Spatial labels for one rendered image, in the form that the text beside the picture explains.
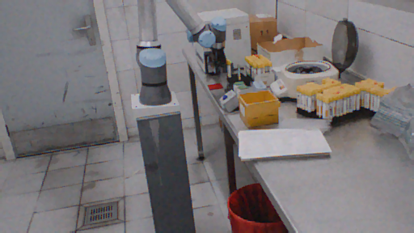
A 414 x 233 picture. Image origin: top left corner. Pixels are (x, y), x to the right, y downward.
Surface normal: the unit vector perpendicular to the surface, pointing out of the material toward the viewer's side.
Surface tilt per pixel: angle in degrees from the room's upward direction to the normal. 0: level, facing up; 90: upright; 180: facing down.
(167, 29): 90
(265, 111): 90
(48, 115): 90
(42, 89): 90
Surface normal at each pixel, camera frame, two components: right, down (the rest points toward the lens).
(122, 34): 0.18, 0.36
